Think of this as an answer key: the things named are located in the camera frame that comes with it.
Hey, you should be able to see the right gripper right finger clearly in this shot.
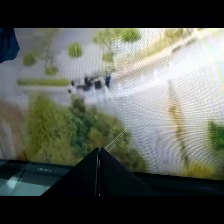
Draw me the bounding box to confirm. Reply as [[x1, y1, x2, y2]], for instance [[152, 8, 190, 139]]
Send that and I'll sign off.
[[98, 147, 158, 197]]

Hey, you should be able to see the dark blue garment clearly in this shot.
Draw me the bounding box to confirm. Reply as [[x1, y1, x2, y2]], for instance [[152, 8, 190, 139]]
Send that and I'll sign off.
[[0, 27, 21, 64]]

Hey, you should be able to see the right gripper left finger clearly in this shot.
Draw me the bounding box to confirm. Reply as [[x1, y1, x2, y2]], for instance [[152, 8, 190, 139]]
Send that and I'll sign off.
[[41, 147, 100, 197]]

